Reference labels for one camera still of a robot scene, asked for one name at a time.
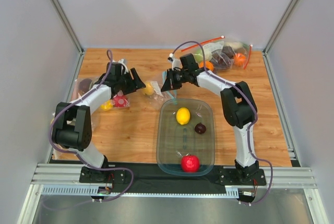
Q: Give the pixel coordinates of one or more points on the dark purple fake plum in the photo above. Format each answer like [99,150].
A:
[200,128]

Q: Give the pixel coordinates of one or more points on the black base strip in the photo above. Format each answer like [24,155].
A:
[149,178]

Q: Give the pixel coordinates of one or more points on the yellow fake pepper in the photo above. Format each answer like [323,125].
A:
[107,105]

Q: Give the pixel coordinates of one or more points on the yellow fake lemon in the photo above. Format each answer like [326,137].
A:
[183,116]

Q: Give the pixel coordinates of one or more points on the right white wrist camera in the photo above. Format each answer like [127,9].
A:
[175,62]

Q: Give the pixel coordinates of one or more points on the clear plastic tub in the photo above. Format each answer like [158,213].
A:
[175,141]

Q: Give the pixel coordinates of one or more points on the red zip bag back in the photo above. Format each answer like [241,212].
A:
[219,43]

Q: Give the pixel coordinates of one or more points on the red fake apple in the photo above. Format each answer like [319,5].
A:
[190,163]

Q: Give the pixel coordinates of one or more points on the fake purple grapes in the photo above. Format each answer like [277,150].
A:
[222,59]

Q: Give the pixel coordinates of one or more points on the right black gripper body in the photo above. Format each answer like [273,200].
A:
[174,78]

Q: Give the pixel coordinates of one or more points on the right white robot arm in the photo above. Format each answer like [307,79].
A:
[238,105]

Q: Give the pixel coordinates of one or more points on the red spotted fake mushroom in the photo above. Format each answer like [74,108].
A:
[120,100]

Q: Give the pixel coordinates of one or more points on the clear bag far left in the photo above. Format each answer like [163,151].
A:
[83,88]

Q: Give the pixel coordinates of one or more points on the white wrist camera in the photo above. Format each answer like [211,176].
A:
[124,68]
[175,62]

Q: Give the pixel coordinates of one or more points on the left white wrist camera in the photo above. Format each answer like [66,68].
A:
[124,68]

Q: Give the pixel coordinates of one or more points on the clear bag with mushroom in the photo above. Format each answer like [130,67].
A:
[118,101]

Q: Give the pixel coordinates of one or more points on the orange fake tangerine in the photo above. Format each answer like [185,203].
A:
[207,64]

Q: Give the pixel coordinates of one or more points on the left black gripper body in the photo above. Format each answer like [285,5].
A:
[129,82]

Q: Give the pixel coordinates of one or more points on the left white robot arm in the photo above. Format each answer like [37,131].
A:
[71,130]

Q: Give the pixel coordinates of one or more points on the blue zip top bag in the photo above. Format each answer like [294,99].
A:
[159,98]

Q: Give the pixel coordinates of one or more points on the green fake cabbage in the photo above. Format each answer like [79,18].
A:
[198,55]

